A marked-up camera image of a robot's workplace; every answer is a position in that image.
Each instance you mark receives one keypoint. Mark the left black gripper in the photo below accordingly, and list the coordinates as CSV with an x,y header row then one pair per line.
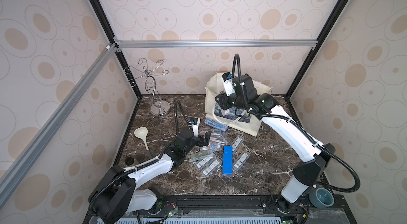
x,y
201,142

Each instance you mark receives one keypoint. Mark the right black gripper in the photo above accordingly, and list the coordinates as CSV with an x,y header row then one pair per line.
x,y
229,99

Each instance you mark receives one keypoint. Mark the clear case barcode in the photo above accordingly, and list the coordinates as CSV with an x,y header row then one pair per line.
x,y
201,164
211,167
237,142

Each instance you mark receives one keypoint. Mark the blue opaque case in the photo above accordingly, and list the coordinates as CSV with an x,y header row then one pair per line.
x,y
227,160

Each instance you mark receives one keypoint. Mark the clear case small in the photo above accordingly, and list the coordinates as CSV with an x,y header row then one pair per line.
x,y
241,160

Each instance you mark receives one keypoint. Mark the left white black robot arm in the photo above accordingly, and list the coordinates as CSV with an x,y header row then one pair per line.
x,y
118,191

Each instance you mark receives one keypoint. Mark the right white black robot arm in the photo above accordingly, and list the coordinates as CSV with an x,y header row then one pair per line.
x,y
314,155

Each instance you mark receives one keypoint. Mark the clear case green compass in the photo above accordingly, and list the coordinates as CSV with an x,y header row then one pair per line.
x,y
200,155

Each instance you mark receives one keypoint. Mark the cream canvas starry-night tote bag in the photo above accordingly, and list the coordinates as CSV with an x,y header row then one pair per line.
x,y
234,117

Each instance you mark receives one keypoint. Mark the clear case pink compass upper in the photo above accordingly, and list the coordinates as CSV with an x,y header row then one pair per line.
x,y
216,134

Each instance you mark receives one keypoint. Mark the teal ceramic cup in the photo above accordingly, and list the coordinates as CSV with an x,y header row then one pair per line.
x,y
321,198

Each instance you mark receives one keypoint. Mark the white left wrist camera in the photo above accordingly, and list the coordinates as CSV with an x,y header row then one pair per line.
x,y
194,125

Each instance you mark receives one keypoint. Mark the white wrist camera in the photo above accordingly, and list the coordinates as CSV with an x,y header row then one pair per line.
x,y
227,82
194,125

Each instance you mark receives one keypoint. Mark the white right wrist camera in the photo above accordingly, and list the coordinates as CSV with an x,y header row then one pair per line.
x,y
227,82

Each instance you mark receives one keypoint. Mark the chrome wire jewelry stand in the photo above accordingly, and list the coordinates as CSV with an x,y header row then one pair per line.
x,y
158,107

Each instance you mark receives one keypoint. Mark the cream spoon grey handle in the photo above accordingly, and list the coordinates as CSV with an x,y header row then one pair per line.
x,y
142,133

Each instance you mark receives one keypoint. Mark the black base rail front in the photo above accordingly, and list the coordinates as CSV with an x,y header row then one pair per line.
x,y
247,209

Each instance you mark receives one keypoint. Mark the horizontal aluminium rail back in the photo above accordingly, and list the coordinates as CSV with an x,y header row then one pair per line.
x,y
257,43

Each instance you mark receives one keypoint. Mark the aluminium rail left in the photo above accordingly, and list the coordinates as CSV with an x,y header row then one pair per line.
x,y
31,153

